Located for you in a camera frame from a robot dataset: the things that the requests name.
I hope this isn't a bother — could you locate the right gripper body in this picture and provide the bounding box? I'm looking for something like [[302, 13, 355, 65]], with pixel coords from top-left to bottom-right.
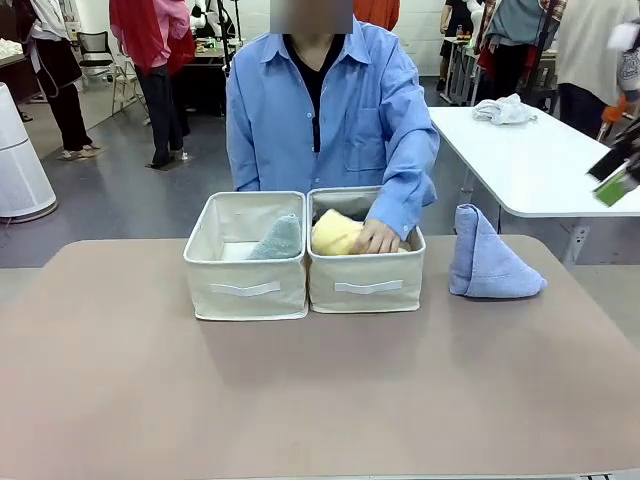
[[610, 117, 640, 164]]

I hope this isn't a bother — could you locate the beige fabric storage bin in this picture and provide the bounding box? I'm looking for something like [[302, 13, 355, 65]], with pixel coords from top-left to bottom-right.
[[182, 190, 309, 321], [305, 185, 427, 315]]

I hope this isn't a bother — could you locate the yellow towel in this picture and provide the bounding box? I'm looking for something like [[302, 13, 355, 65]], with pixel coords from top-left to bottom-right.
[[310, 207, 414, 257]]

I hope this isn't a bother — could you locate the person's left forearm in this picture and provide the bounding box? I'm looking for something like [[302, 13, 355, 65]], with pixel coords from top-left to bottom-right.
[[364, 164, 440, 241]]

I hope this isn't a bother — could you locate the metal folding chair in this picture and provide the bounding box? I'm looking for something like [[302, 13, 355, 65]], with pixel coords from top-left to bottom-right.
[[74, 30, 151, 122]]

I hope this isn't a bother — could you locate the person's left hand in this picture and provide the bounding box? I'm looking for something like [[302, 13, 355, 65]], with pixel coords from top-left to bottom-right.
[[349, 218, 402, 255]]

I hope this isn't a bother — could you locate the white table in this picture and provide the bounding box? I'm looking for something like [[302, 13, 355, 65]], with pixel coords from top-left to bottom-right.
[[428, 105, 640, 271]]

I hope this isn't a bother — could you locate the bystander in grey shirt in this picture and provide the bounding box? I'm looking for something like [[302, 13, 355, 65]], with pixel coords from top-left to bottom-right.
[[552, 0, 640, 142]]

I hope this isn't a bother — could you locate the crumpled white cloth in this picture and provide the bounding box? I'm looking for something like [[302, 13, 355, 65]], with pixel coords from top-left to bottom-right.
[[472, 93, 539, 126]]

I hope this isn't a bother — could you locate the blue cone-folded towel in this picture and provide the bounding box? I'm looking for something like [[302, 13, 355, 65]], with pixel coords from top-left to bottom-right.
[[448, 203, 549, 300]]

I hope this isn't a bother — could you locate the bystander in black shirt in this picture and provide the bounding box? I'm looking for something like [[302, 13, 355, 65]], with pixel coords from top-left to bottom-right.
[[435, 0, 477, 94]]

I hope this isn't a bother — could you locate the person in blue shirt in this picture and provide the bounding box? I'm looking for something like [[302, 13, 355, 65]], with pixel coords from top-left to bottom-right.
[[224, 14, 441, 242]]

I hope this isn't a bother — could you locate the dark background work table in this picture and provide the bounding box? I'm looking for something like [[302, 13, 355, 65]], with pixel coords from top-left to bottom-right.
[[192, 37, 242, 119]]

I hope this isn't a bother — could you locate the bystander in red top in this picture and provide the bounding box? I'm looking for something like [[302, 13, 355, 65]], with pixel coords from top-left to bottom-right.
[[109, 0, 197, 170]]

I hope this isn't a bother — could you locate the bystander in dark clothes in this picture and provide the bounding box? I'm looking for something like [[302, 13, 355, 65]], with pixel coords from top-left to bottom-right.
[[12, 0, 109, 162]]

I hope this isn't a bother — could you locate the white air purifier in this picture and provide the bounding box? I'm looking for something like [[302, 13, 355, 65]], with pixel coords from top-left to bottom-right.
[[0, 82, 58, 220]]

